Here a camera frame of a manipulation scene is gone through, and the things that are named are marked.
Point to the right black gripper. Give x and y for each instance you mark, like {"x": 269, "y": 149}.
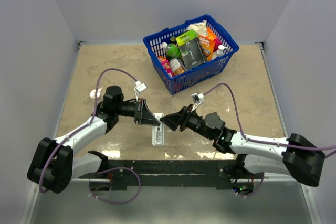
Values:
{"x": 174, "y": 120}

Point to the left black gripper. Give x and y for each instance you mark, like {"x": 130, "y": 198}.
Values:
{"x": 142, "y": 114}

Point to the white remote control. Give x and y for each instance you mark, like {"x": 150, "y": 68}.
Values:
{"x": 158, "y": 138}

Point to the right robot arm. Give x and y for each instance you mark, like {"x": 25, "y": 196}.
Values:
{"x": 294, "y": 156}

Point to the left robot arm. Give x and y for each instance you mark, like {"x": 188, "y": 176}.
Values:
{"x": 55, "y": 164}

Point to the brown labelled jar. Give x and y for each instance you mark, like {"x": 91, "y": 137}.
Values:
{"x": 176, "y": 66}

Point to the pink box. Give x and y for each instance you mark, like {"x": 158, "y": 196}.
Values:
{"x": 166, "y": 66}

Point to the dark green sauce bottle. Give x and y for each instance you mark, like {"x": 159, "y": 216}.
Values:
{"x": 95, "y": 93}

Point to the blue plastic shopping basket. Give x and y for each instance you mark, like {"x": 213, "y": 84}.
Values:
{"x": 198, "y": 68}

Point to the green grey razor box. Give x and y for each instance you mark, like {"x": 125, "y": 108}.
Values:
{"x": 191, "y": 49}

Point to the white pump bottle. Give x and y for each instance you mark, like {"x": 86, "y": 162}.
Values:
{"x": 219, "y": 52}

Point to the dark small bottle cap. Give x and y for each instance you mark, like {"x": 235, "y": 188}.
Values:
{"x": 173, "y": 39}

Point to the orange razor pack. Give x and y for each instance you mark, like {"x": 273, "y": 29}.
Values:
{"x": 208, "y": 43}

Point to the beige paper bag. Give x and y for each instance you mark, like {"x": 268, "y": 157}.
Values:
{"x": 200, "y": 28}

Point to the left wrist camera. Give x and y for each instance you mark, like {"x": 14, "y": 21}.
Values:
{"x": 139, "y": 87}

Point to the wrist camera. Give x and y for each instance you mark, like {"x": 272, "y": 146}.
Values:
{"x": 139, "y": 87}
{"x": 198, "y": 99}

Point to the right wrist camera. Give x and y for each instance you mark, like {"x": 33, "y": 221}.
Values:
{"x": 198, "y": 99}

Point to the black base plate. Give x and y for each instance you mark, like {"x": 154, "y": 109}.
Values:
{"x": 221, "y": 174}

